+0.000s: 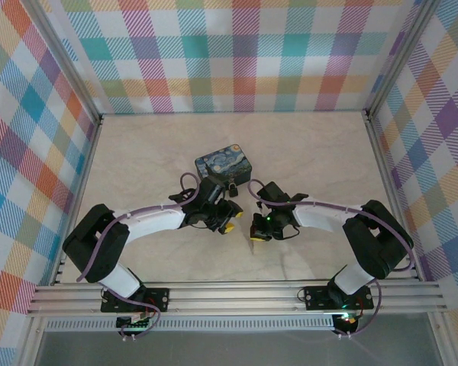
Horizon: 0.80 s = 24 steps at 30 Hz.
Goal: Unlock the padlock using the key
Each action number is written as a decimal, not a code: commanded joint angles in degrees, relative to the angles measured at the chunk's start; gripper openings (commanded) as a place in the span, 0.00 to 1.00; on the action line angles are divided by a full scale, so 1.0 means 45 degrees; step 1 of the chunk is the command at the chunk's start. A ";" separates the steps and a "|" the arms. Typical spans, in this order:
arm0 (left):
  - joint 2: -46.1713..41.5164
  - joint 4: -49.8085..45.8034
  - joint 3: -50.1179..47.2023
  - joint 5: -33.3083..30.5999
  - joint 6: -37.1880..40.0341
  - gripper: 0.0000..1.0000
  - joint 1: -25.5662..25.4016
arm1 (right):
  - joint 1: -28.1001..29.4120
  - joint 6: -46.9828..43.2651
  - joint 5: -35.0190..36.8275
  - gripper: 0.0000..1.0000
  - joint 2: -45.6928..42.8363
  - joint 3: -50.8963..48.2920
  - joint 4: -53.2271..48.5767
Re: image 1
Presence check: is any starry night print tin box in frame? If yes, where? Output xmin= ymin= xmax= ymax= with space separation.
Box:
xmin=194 ymin=143 xmax=254 ymax=188

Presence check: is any black right circuit board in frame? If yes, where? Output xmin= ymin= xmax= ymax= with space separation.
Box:
xmin=335 ymin=313 xmax=362 ymax=329

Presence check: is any green left circuit board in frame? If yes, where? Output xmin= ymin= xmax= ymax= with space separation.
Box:
xmin=116 ymin=316 xmax=153 ymax=331

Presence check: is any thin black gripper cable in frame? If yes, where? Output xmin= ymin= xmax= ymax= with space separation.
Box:
xmin=281 ymin=223 xmax=301 ymax=240

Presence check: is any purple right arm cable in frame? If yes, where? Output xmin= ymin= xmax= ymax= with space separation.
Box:
xmin=247 ymin=178 xmax=414 ymax=272

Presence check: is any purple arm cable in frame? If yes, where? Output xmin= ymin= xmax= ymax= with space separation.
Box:
xmin=77 ymin=172 xmax=202 ymax=283
xmin=247 ymin=178 xmax=414 ymax=272

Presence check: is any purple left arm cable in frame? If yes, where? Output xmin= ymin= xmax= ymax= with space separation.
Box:
xmin=77 ymin=172 xmax=202 ymax=283

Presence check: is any aluminium mounting rail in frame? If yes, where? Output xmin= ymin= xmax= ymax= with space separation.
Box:
xmin=26 ymin=281 xmax=447 ymax=316

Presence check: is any grey slotted cable duct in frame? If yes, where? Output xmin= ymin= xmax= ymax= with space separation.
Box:
xmin=45 ymin=314 xmax=335 ymax=331

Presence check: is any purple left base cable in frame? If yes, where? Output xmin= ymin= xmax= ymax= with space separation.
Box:
xmin=110 ymin=294 xmax=162 ymax=341

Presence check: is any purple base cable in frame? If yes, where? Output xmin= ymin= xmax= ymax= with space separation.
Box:
xmin=110 ymin=294 xmax=162 ymax=341
xmin=335 ymin=281 xmax=385 ymax=339

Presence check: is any aluminium table side rail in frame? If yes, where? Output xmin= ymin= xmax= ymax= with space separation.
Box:
xmin=363 ymin=109 xmax=424 ymax=283
xmin=50 ymin=114 xmax=105 ymax=287

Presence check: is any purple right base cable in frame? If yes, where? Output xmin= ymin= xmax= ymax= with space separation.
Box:
xmin=335 ymin=281 xmax=385 ymax=339

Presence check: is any aluminium frame post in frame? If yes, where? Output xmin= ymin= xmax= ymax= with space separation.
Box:
xmin=21 ymin=0 xmax=103 ymax=124
xmin=365 ymin=0 xmax=440 ymax=115

